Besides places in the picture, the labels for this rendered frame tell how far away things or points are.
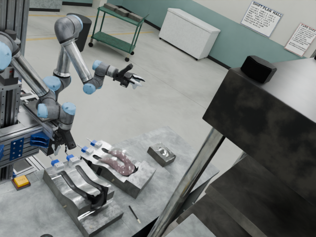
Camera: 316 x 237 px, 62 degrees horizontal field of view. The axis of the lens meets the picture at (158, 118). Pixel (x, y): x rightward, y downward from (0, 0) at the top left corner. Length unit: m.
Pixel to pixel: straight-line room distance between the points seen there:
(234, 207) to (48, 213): 1.07
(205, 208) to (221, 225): 0.11
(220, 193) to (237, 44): 7.46
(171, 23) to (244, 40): 2.18
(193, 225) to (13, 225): 1.00
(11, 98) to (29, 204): 0.67
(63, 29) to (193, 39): 6.40
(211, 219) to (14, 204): 1.09
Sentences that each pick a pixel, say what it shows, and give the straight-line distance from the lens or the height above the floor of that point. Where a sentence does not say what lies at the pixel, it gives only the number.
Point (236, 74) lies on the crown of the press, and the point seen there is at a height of 2.00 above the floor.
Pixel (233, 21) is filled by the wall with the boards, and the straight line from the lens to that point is 8.41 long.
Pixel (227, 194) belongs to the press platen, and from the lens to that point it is 1.13.
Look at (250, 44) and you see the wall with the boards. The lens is 8.30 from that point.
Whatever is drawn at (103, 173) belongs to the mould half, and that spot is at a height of 0.83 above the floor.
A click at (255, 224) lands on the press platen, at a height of 1.54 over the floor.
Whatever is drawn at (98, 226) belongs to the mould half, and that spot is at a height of 0.86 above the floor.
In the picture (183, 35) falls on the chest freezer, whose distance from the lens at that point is 8.03.
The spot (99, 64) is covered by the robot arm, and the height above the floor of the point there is 1.46.
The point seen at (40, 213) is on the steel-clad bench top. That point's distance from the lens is 1.72.
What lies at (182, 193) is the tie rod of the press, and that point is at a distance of 1.14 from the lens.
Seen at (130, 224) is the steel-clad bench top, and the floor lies 0.80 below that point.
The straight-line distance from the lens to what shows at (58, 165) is 1.79.
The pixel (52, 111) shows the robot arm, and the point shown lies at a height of 1.33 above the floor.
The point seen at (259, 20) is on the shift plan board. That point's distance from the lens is 8.22.
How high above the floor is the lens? 2.22
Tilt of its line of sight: 31 degrees down
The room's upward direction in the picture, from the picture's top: 24 degrees clockwise
